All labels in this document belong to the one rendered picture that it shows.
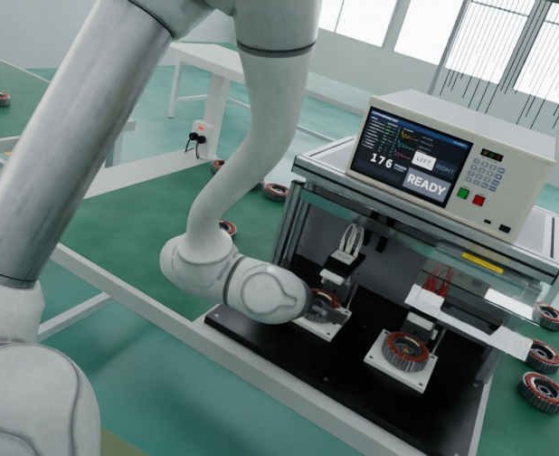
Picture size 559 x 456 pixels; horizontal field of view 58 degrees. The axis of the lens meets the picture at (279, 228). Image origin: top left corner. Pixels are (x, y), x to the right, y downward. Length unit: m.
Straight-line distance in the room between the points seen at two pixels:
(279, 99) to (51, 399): 0.42
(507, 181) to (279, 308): 0.63
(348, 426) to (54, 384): 0.70
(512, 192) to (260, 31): 0.79
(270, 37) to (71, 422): 0.46
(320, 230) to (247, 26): 0.99
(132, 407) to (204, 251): 1.21
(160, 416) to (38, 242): 1.41
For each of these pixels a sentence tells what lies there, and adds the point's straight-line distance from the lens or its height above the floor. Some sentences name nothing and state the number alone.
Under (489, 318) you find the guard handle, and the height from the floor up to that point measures 1.06.
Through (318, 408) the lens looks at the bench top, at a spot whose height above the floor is 0.74.
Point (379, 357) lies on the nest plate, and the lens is 1.27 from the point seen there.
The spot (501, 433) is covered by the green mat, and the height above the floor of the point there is 0.75.
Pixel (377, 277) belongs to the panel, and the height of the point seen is 0.82.
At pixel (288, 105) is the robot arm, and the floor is 1.37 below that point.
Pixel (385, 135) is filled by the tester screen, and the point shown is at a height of 1.24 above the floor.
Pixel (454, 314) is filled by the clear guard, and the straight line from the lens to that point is 1.06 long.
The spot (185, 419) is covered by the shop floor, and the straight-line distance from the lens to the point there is 2.03.
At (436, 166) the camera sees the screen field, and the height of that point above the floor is 1.22.
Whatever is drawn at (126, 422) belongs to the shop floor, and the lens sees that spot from 1.99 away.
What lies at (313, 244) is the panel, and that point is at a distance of 1.55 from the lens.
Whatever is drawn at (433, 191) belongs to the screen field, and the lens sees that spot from 1.26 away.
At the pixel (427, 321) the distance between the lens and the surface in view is 1.29.
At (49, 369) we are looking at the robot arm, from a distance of 0.58.
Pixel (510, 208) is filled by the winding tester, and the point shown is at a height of 1.19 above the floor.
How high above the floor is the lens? 1.52
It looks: 26 degrees down
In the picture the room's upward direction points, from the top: 16 degrees clockwise
